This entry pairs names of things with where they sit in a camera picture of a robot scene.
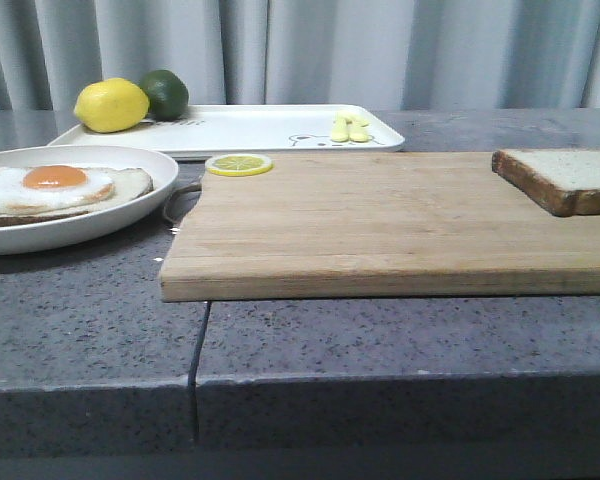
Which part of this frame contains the green lime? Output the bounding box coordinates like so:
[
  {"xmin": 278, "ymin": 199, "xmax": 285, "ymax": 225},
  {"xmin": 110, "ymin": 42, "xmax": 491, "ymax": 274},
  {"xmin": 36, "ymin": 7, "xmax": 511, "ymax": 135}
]
[{"xmin": 139, "ymin": 69, "xmax": 189, "ymax": 121}]

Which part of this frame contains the white round plate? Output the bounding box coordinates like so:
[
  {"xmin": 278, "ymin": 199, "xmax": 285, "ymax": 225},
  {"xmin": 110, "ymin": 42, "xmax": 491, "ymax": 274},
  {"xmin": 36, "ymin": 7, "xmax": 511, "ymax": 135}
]
[{"xmin": 0, "ymin": 145, "xmax": 179, "ymax": 255}]

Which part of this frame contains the grey curtain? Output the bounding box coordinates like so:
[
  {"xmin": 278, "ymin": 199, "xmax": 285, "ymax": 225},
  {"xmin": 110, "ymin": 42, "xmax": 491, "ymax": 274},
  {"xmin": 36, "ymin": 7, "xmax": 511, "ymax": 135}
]
[{"xmin": 0, "ymin": 1, "xmax": 600, "ymax": 110}]

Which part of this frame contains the yellow-green fork handle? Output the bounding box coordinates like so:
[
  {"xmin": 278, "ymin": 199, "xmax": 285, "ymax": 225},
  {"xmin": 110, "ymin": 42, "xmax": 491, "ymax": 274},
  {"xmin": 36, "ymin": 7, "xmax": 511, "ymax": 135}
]
[{"xmin": 330, "ymin": 113, "xmax": 349, "ymax": 143}]

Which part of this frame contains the yellow lemon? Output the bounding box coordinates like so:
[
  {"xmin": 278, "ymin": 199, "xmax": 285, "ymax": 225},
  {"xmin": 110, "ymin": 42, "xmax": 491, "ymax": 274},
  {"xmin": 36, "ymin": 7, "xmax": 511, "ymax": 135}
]
[{"xmin": 74, "ymin": 78, "xmax": 150, "ymax": 133}]

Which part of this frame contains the metal board handle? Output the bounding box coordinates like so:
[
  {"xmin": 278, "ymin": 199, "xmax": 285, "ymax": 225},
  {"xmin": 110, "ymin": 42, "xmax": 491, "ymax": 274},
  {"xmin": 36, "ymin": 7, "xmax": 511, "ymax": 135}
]
[{"xmin": 161, "ymin": 181, "xmax": 202, "ymax": 227}]

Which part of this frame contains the fried egg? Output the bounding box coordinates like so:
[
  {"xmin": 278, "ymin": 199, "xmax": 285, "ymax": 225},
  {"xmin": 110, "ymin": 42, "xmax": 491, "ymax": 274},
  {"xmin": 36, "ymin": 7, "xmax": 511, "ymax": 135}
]
[{"xmin": 0, "ymin": 165, "xmax": 115, "ymax": 214}]

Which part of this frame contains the white rectangular tray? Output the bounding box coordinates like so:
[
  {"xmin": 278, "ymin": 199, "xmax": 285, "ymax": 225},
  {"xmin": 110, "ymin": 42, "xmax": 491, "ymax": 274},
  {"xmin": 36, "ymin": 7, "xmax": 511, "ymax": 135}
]
[{"xmin": 51, "ymin": 104, "xmax": 405, "ymax": 160}]

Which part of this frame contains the wooden cutting board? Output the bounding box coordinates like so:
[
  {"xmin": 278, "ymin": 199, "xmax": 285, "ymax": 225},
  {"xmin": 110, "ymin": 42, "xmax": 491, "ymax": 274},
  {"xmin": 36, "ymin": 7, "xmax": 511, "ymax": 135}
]
[{"xmin": 160, "ymin": 152, "xmax": 600, "ymax": 301}]

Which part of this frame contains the yellow-green spoon handle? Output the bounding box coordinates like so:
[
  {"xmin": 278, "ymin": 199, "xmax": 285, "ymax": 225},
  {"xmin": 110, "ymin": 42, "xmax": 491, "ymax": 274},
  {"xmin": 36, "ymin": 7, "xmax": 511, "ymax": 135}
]
[{"xmin": 340, "ymin": 112, "xmax": 371, "ymax": 143}]

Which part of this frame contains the lemon slice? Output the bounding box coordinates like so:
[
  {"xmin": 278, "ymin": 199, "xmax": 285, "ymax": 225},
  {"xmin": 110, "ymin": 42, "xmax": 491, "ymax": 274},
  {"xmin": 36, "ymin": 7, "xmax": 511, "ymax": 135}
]
[{"xmin": 205, "ymin": 153, "xmax": 274, "ymax": 177}]

